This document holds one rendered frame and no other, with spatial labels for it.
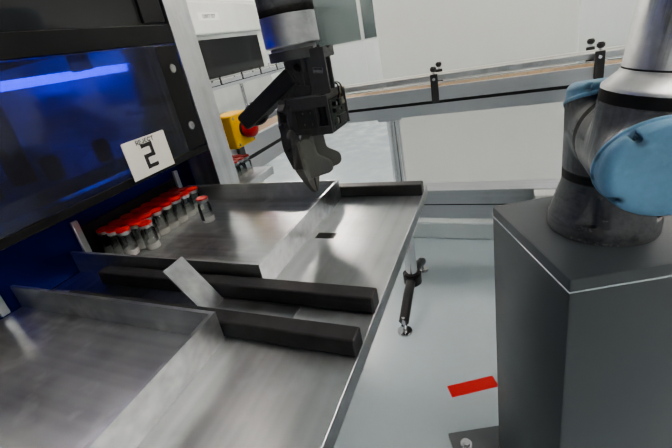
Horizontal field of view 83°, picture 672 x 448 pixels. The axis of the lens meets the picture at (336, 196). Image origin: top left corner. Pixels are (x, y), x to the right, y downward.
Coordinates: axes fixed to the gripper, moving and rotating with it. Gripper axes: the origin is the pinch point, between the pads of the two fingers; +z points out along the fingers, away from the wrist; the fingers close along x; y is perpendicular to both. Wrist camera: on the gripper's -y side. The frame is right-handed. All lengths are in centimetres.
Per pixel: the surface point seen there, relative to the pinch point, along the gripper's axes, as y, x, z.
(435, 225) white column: -6, 142, 85
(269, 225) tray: -6.3, -4.7, 5.1
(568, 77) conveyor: 47, 82, 2
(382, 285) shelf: 15.8, -17.4, 5.3
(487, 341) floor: 22, 67, 93
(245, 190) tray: -17.4, 5.6, 3.2
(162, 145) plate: -23.6, -4.0, -9.3
